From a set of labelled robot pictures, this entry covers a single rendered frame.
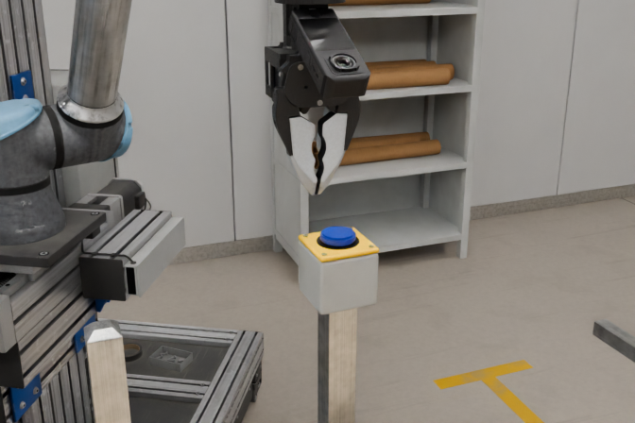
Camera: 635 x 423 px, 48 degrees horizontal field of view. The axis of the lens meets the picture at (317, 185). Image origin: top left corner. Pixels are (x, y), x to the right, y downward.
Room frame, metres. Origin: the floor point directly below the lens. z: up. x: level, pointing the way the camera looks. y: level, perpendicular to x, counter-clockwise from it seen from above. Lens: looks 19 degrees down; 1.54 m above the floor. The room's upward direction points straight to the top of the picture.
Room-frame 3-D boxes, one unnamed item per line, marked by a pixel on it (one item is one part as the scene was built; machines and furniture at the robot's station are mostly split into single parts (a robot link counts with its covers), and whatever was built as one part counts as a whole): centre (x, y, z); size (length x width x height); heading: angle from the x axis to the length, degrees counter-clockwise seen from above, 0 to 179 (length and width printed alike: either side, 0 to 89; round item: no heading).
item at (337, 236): (0.74, -0.02, 1.22); 0.04 x 0.04 x 0.02
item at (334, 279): (0.74, -0.02, 1.18); 0.07 x 0.07 x 0.08; 22
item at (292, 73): (0.75, 0.01, 1.43); 0.09 x 0.08 x 0.12; 19
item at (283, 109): (0.72, 0.02, 1.37); 0.05 x 0.02 x 0.09; 109
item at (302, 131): (0.74, 0.02, 1.33); 0.06 x 0.03 x 0.09; 19
